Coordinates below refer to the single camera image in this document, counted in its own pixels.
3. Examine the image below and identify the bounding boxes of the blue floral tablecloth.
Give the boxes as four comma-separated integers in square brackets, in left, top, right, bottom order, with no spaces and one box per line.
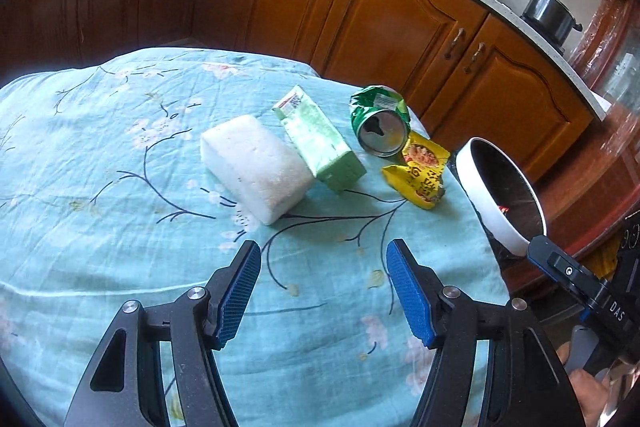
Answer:
[0,47,511,427]

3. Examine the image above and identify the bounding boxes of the wooden door frame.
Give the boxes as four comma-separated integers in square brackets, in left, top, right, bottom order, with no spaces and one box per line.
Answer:
[570,0,640,188]

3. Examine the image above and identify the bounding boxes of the white frying pan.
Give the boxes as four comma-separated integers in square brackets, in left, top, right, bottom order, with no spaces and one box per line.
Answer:
[455,137,549,280]

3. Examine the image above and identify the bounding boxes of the white foam block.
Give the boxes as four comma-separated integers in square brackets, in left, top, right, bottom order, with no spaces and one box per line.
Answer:
[200,114,316,226]

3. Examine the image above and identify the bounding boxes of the yellow snack packet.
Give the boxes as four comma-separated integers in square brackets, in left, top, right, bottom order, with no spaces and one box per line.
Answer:
[381,132,451,211]

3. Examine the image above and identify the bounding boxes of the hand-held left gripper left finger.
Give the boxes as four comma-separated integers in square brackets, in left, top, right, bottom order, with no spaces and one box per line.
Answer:
[62,239,262,427]

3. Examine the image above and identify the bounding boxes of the green drink carton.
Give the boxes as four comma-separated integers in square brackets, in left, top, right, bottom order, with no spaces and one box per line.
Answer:
[271,85,367,194]

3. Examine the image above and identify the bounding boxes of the crushed green can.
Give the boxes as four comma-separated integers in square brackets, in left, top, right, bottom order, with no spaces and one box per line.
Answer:
[349,85,412,158]

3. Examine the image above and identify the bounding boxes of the person's right hand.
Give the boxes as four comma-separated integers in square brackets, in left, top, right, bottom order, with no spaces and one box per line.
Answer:
[557,339,621,427]

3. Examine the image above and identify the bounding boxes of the wooden base cabinets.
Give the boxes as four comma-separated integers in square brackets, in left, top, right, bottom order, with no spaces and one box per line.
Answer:
[0,0,596,168]

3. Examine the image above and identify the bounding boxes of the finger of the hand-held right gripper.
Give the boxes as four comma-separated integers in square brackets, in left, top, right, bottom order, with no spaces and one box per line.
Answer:
[527,234,608,308]

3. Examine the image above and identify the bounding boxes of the steel cooking pot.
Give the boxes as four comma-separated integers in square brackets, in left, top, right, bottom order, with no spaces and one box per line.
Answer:
[521,0,584,46]

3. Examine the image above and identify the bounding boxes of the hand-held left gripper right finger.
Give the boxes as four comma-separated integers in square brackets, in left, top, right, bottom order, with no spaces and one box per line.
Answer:
[386,238,587,427]

